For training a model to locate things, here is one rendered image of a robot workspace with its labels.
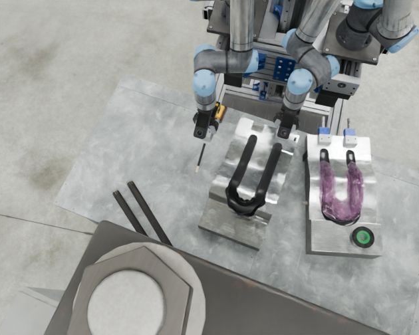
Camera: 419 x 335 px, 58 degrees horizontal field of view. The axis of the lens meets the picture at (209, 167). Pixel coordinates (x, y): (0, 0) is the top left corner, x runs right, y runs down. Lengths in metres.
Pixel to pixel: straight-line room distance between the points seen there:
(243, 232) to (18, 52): 2.40
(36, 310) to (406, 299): 1.29
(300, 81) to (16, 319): 1.02
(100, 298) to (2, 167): 2.64
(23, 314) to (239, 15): 1.00
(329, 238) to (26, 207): 1.94
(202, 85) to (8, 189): 1.89
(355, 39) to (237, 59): 0.56
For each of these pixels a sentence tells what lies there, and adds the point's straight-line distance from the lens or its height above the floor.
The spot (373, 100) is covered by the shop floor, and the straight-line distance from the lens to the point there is 2.90.
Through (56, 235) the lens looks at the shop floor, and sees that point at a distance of 2.61.
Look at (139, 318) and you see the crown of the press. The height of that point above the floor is 2.05.
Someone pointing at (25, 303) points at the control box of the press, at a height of 1.47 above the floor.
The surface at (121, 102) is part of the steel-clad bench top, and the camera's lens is 1.85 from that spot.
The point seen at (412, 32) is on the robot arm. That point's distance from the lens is 1.55.
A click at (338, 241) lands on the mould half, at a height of 0.91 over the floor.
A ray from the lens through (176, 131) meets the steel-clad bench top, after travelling 1.73.
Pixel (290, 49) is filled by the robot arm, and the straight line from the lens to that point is 1.41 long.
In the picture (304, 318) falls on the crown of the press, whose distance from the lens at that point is 0.35.
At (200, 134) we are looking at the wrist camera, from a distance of 1.40.
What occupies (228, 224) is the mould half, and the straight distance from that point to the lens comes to 1.52.
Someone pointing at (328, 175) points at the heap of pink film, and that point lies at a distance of 1.57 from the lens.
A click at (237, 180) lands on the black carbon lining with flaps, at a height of 0.92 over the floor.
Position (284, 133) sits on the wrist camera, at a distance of 1.44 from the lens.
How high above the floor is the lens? 2.35
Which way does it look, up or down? 70 degrees down
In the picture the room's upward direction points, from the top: 7 degrees counter-clockwise
